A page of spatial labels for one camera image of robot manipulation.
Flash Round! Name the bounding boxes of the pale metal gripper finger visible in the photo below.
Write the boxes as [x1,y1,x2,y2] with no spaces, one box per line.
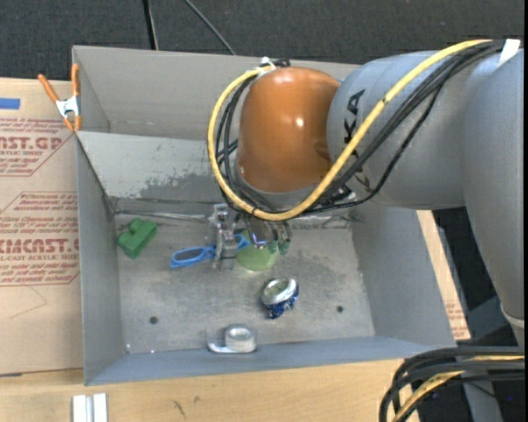
[211,233,239,272]
[207,203,231,246]

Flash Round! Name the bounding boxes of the green cup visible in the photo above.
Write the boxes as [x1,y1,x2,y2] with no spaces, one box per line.
[235,229,280,273]

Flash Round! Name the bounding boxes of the blue sunglasses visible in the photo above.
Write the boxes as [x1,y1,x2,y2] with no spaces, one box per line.
[170,234,250,270]

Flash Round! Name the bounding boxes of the grey metal bin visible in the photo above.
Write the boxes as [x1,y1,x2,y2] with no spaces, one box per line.
[71,45,458,387]

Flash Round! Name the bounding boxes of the crushed blue and silver can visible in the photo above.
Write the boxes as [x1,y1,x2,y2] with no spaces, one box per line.
[259,276,301,321]

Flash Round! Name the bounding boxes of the green toy block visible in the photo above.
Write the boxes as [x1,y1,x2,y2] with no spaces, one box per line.
[116,217,158,260]

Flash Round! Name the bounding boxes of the brown cardboard board red print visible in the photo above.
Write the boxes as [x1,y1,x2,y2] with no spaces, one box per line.
[0,76,473,378]

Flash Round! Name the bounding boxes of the silver metal ring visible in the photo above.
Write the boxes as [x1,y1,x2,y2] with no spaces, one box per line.
[205,323,259,354]

